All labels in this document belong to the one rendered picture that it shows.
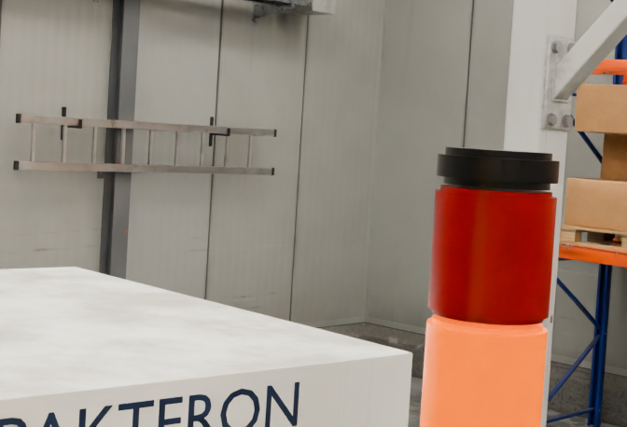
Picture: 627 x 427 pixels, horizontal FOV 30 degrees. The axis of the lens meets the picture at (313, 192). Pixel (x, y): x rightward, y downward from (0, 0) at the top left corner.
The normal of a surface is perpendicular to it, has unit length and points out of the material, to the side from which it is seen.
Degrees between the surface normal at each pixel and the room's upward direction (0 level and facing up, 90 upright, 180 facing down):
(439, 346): 90
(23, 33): 90
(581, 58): 90
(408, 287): 90
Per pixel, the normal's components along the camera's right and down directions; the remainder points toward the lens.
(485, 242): -0.20, 0.04
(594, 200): -0.71, 0.00
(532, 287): 0.55, 0.07
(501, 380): 0.06, 0.06
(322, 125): 0.72, 0.08
